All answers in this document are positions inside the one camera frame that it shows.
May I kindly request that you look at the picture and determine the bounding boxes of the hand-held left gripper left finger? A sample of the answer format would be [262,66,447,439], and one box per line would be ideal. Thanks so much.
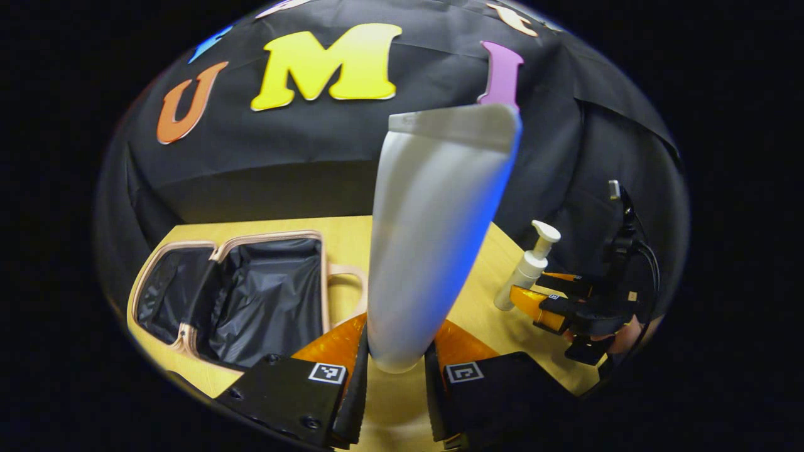
[215,312,370,450]

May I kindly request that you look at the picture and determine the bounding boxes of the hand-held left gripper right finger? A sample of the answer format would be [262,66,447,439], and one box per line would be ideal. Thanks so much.
[424,319,566,450]

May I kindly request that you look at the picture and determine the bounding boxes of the white pump bottle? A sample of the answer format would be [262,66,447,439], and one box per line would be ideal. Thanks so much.
[494,220,562,312]

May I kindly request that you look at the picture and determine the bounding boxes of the beige suitcase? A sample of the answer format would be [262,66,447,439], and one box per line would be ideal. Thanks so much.
[129,229,369,377]

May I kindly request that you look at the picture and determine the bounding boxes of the white squeeze tube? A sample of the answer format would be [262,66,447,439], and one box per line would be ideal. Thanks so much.
[366,104,523,375]

